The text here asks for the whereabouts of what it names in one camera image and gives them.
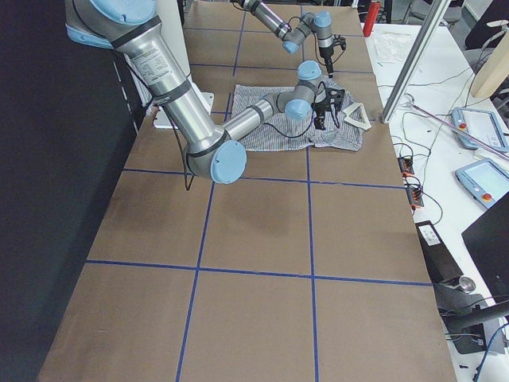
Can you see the black monitor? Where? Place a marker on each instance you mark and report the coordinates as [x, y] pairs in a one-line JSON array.
[[487, 242]]

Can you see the black box with label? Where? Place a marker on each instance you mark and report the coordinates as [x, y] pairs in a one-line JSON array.
[[440, 264]]

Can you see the clear plastic bag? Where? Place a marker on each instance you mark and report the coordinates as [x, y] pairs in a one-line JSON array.
[[392, 47]]

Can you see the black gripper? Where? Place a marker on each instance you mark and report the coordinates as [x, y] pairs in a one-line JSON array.
[[326, 55], [322, 108]]

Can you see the navy white striped polo shirt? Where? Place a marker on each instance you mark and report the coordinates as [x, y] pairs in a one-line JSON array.
[[281, 133]]

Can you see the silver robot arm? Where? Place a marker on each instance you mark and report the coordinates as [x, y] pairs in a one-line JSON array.
[[213, 151], [318, 24]]

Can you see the aluminium frame post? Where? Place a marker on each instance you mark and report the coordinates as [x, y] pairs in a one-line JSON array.
[[426, 32]]

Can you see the teach pendant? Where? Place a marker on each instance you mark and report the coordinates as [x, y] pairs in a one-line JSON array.
[[482, 125], [485, 180]]

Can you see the red bottle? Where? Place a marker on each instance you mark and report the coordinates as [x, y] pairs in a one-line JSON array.
[[371, 17]]

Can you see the upper teach pendant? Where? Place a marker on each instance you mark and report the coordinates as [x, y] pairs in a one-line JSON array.
[[482, 125]]

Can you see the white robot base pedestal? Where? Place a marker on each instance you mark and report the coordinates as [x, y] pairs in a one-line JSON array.
[[172, 34]]

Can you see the lower teach pendant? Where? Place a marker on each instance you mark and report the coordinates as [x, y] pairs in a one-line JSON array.
[[485, 180]]

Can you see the orange black power strip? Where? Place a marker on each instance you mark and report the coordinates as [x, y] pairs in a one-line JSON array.
[[413, 186]]

